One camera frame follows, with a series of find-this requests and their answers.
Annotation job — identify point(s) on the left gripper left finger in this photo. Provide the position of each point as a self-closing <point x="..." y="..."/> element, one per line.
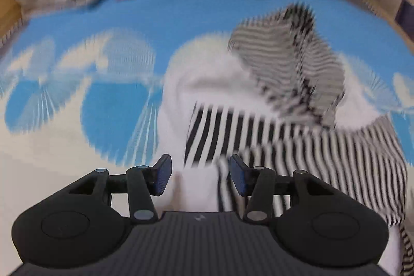
<point x="90" y="218"/>

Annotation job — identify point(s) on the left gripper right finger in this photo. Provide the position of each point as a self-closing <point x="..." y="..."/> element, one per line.
<point x="308" y="218"/>

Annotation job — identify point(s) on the striped white hooded sweater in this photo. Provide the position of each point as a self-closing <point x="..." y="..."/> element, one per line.
<point x="273" y="92"/>

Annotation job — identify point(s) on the blue white patterned bedsheet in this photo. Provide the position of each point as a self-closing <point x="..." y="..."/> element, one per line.
<point x="81" y="90"/>

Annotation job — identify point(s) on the purple box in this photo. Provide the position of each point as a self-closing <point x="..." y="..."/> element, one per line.
<point x="405" y="17"/>

